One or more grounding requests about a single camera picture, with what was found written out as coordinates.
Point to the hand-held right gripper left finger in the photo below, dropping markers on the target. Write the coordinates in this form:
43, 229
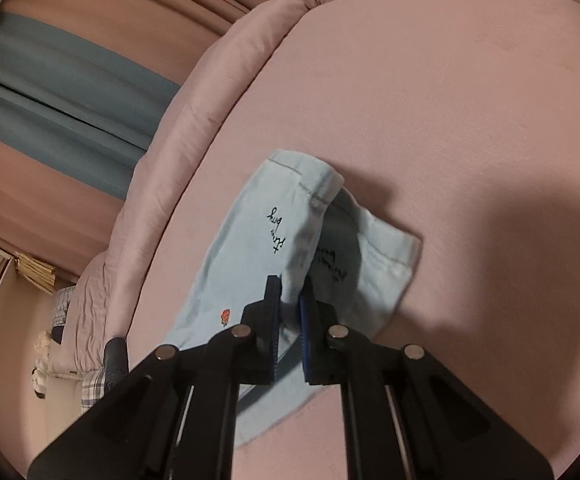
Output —
273, 312

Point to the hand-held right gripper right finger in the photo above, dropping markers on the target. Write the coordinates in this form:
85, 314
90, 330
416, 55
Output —
306, 332

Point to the light blue pants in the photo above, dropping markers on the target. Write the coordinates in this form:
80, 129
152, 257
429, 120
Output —
250, 240

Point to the plaid pillow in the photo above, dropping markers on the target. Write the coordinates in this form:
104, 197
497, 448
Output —
92, 390

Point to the pink duvet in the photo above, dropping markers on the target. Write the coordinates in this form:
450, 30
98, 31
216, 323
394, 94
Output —
179, 135

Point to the stuffed toy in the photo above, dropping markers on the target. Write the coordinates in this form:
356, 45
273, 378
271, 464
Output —
42, 347

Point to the tan wooden slats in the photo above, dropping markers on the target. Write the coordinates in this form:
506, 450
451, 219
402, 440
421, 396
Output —
34, 272

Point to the pink bed sheet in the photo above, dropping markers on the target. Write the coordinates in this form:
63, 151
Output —
420, 110

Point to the blue curtain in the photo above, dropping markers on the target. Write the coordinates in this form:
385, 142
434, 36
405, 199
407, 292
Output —
69, 90

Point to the pink curtain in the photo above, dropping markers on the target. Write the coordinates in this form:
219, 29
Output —
119, 5

